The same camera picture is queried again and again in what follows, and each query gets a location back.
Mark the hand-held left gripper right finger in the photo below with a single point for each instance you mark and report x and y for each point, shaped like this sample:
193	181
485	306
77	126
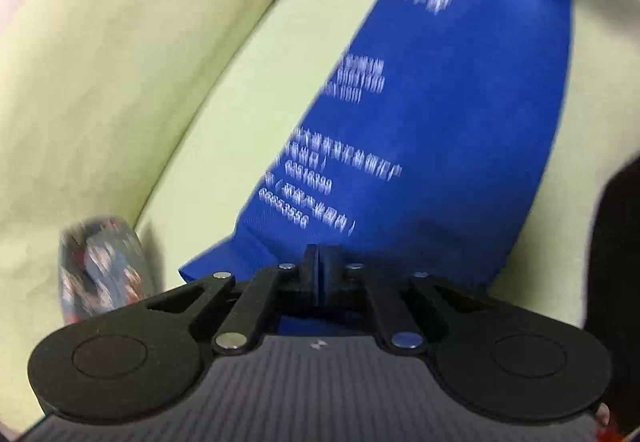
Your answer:
330	282

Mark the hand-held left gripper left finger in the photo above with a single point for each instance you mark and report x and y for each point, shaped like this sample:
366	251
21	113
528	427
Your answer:
309	282

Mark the blue shopping bag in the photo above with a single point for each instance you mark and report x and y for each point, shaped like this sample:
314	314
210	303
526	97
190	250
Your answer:
425	122

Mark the grey floral fabric bag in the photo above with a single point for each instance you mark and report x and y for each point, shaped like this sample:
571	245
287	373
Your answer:
100	267

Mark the green covered sofa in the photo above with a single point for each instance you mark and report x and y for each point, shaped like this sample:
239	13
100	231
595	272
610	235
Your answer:
125	72

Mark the dark cloth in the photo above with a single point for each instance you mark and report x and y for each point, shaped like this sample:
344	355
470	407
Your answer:
620	272

